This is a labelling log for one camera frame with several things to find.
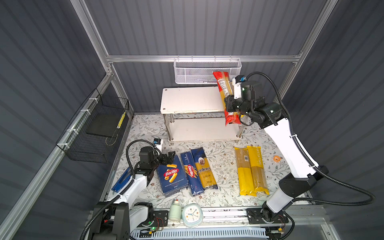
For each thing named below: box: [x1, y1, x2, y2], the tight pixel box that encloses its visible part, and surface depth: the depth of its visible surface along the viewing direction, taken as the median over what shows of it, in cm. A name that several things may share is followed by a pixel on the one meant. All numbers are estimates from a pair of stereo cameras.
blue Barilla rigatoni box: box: [156, 155, 189, 198], surface depth 82 cm
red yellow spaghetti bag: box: [212, 71, 242, 126], surface depth 69 cm
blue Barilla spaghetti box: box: [180, 151, 204, 197], surface depth 86 cm
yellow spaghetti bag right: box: [247, 146, 270, 197], surface depth 89 cm
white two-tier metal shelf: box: [160, 86, 244, 142], surface depth 85 cm
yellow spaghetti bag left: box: [234, 147, 257, 197], surface depth 88 cm
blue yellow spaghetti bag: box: [190, 147, 218, 190], surface depth 90 cm
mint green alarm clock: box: [181, 203, 204, 228], surface depth 74 cm
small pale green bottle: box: [169, 199, 182, 222], surface depth 71 cm
